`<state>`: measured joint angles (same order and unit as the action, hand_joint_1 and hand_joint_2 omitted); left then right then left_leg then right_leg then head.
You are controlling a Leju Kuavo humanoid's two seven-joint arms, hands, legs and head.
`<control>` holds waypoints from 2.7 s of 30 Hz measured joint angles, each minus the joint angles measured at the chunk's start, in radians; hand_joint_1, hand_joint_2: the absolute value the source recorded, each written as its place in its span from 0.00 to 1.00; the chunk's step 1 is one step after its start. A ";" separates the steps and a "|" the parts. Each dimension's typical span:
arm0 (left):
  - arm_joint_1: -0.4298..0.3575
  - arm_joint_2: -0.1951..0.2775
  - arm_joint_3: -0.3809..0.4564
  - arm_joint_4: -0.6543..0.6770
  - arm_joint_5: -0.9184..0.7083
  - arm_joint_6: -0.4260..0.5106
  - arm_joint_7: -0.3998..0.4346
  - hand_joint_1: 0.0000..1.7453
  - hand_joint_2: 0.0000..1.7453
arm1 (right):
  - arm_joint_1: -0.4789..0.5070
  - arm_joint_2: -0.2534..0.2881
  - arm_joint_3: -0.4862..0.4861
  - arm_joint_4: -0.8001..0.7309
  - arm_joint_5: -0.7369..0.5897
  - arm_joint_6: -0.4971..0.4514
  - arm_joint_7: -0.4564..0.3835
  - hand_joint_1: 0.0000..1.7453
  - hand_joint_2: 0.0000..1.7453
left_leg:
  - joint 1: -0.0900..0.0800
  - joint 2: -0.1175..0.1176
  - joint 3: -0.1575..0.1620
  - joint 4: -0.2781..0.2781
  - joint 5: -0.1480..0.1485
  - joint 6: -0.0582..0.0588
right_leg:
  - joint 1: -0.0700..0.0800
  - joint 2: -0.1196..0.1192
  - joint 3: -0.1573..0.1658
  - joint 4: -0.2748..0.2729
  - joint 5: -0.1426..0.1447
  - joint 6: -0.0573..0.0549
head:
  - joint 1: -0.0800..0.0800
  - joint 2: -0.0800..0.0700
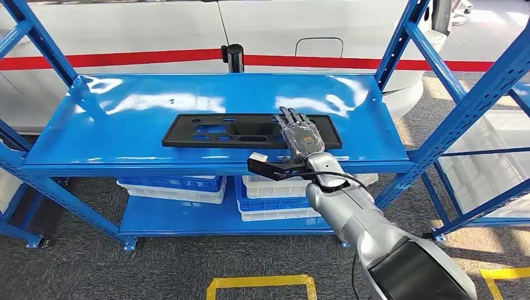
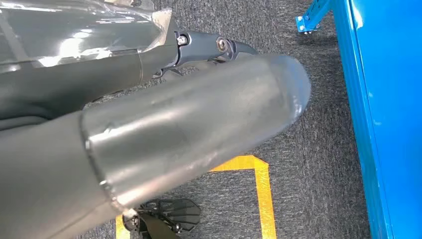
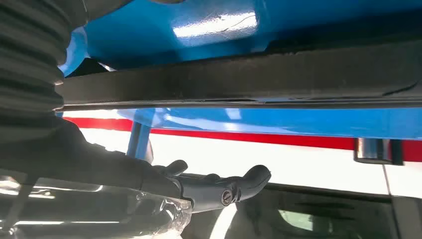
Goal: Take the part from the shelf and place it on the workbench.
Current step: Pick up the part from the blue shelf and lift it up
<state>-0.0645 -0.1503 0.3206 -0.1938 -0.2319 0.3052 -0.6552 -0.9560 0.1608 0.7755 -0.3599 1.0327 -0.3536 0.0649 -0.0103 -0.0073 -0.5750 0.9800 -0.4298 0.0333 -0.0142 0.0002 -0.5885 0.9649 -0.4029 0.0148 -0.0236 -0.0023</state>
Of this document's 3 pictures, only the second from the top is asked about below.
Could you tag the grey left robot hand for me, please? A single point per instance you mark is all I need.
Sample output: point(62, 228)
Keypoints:
point(165, 132)

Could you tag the blue steel shelf rack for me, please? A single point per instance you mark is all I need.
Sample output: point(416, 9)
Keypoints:
point(395, 115)

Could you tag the black robot left foot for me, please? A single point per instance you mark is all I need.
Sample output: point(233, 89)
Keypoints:
point(178, 214)

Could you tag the yellow floor tape square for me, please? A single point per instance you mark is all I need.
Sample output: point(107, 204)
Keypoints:
point(263, 198)

